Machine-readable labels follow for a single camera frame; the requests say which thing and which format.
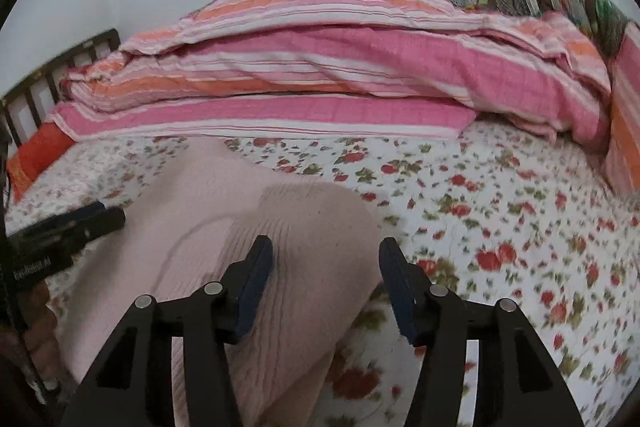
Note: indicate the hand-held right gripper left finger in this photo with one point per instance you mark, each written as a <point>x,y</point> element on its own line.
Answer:
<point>252,287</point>

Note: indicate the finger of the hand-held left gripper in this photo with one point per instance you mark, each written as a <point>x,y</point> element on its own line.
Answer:
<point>85,209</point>
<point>95,224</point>

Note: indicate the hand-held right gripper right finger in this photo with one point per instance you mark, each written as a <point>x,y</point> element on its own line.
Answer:
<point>400,292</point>

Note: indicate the pink knit garment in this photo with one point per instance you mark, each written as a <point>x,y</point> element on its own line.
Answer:
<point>300,232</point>

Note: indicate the person's left hand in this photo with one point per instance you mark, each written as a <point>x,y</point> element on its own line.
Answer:
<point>45,337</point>

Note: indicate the orange red cushion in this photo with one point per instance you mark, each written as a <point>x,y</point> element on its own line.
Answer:
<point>40,152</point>

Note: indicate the floral bed sheet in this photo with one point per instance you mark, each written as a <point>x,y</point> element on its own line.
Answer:
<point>500,217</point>

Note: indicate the pink striped quilt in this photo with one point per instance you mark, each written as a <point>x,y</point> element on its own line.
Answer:
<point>350,57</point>

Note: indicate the pink striped pillow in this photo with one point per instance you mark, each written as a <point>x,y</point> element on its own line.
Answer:
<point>625,132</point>

